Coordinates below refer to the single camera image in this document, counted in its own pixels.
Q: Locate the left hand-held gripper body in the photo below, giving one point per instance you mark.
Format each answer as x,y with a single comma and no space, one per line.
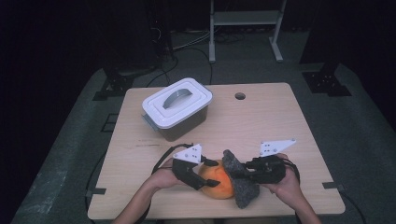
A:
186,155

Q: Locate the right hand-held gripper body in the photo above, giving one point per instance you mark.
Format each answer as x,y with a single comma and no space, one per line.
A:
267,169

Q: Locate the orange plush toy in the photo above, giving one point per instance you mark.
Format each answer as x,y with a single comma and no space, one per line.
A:
218,186

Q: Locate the grey fuzzy cloth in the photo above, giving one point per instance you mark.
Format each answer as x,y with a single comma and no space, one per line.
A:
243,193

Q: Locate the brown transparent storage box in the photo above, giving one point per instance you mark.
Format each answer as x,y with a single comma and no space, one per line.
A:
183,124

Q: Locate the person's right hand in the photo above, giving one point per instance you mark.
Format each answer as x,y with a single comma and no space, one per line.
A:
286,193

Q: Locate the person's left hand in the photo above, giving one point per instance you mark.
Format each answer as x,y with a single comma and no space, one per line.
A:
165,177

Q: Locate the black tape square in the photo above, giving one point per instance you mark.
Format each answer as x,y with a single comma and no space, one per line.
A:
109,123

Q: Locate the black stand with crossed feet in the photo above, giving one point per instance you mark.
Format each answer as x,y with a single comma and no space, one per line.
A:
115,84

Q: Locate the black stand base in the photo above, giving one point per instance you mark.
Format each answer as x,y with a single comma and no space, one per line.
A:
327,82

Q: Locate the white metal stand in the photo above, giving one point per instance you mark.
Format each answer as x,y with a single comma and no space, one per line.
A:
246,18

